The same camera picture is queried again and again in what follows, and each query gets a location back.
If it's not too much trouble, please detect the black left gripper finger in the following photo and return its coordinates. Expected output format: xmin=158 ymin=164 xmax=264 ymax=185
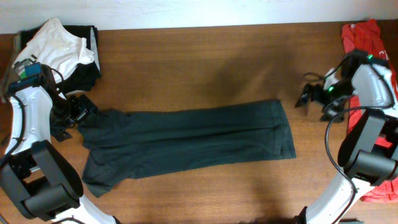
xmin=70 ymin=94 xmax=97 ymax=123
xmin=50 ymin=128 xmax=72 ymax=142

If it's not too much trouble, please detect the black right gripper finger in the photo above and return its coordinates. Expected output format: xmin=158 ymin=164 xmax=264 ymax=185
xmin=319 ymin=106 xmax=344 ymax=122
xmin=295 ymin=83 xmax=312 ymax=108

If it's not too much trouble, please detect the dark green Nike t-shirt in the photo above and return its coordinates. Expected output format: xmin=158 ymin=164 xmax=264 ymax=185
xmin=78 ymin=100 xmax=296 ymax=197

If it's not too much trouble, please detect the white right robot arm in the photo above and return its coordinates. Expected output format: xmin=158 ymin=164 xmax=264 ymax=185
xmin=294 ymin=49 xmax=397 ymax=223

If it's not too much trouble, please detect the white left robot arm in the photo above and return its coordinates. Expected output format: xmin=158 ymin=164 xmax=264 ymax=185
xmin=1 ymin=62 xmax=119 ymax=224

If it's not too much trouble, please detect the black folded garment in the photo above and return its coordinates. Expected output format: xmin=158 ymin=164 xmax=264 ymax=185
xmin=19 ymin=25 xmax=103 ymax=96

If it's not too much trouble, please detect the white folded t-shirt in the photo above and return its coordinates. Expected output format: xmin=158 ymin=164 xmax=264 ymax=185
xmin=12 ymin=18 xmax=94 ymax=83

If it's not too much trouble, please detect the red t-shirt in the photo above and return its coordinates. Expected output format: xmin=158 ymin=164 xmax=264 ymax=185
xmin=338 ymin=19 xmax=397 ymax=203

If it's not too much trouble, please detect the grey folded garment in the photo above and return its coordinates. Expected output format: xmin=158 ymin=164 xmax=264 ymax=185
xmin=1 ymin=32 xmax=21 ymax=104

